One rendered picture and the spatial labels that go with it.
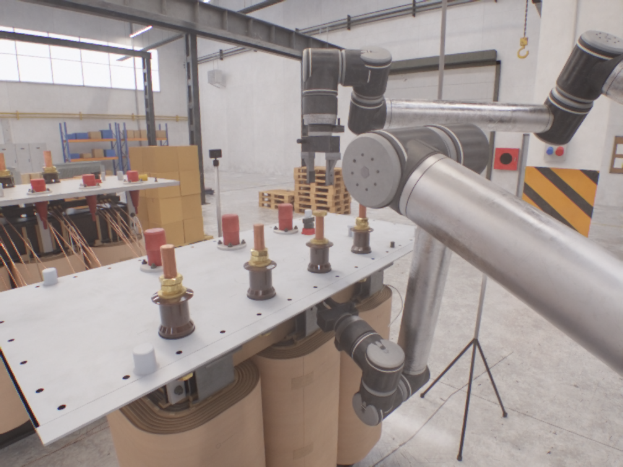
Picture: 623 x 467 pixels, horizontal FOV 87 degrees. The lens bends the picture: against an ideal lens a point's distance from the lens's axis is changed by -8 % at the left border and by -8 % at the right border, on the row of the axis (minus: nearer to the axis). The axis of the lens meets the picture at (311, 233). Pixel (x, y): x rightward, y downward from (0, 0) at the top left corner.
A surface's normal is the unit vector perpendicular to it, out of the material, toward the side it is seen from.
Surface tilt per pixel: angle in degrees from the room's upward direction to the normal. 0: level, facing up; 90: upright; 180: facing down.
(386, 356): 13
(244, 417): 90
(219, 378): 90
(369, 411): 91
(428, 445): 0
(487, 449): 0
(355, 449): 90
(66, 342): 0
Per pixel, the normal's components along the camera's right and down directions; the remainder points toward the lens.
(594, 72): -0.81, 0.40
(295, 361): 0.33, 0.24
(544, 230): -0.21, -0.57
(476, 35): -0.63, 0.19
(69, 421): 0.14, -0.92
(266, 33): 0.77, 0.16
